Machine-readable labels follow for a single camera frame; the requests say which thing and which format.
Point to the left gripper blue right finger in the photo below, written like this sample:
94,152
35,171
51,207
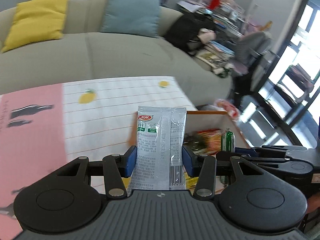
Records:
204,168

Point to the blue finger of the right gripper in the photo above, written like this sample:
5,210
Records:
247,151

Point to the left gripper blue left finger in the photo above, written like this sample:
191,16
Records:
115,168

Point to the green sausage snack tube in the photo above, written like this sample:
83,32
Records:
228,141

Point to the Mimi stick snack bag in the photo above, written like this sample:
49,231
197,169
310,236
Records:
213,140

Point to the silver white snack pouch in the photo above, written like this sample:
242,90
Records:
159,138

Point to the black green snack bag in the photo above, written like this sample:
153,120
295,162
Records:
196,143

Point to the orange cardboard box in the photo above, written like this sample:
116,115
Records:
203,120

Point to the pink bin with plastic bag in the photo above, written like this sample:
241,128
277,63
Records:
232,111

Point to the pink and white tablecloth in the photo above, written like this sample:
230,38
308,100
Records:
44,128

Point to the patterned tote bag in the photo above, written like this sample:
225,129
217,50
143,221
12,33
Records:
220,67

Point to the grey office chair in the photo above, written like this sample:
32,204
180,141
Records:
248,48

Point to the beige fabric sofa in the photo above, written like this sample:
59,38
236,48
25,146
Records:
84,53

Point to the black backpack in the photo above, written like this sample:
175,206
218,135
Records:
184,33

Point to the cluttered bookshelf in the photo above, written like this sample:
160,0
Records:
228,15

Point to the light blue cushion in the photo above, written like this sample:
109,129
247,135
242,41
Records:
135,17

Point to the yellow cushion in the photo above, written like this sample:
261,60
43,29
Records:
36,21

